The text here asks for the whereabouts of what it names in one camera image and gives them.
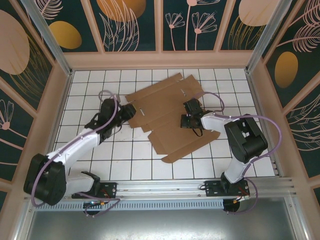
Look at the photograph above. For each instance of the brown cardboard paper box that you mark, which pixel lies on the brown cardboard paper box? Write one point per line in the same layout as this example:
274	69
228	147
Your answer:
162	110

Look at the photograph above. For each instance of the small green circuit board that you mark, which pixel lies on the small green circuit board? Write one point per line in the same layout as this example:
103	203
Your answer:
93	203

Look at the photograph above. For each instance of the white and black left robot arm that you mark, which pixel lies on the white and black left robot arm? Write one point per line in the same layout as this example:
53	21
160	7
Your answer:
80	142

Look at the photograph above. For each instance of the yellow plug connector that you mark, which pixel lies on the yellow plug connector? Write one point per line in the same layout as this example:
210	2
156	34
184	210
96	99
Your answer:
236	201

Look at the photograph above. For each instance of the aluminium table edge strip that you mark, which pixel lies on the aluminium table edge strip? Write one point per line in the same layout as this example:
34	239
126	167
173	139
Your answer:
64	100
256	100

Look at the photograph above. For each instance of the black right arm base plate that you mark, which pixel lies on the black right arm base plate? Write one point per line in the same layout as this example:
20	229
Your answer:
212	188

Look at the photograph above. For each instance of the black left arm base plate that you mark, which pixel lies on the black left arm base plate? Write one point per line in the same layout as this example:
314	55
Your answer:
110	190

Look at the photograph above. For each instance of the aluminium frame post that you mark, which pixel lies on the aluminium frame post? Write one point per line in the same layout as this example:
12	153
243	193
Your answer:
50	37
267	37

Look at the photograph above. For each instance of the grey metal sheet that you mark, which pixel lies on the grey metal sheet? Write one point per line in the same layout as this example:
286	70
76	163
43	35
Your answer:
160	225

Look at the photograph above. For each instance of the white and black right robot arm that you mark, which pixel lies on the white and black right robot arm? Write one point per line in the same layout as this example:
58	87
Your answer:
217	122

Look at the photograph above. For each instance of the aluminium mounting rail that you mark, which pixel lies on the aluminium mounting rail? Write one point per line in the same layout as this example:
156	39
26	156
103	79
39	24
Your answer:
160	186

